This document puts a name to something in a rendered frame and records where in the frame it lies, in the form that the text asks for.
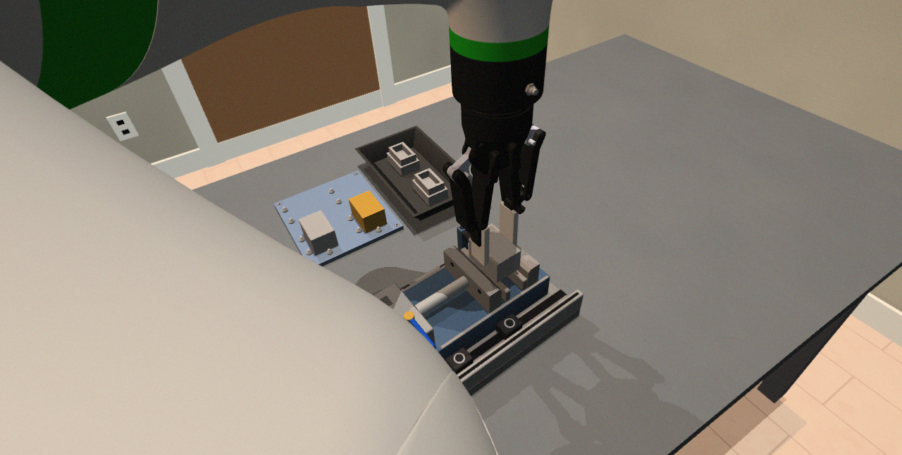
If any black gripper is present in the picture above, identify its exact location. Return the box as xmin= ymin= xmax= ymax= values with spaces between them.
xmin=443 ymin=105 xmax=546 ymax=267

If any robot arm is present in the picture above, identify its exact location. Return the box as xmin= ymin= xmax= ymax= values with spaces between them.
xmin=0 ymin=0 xmax=552 ymax=455

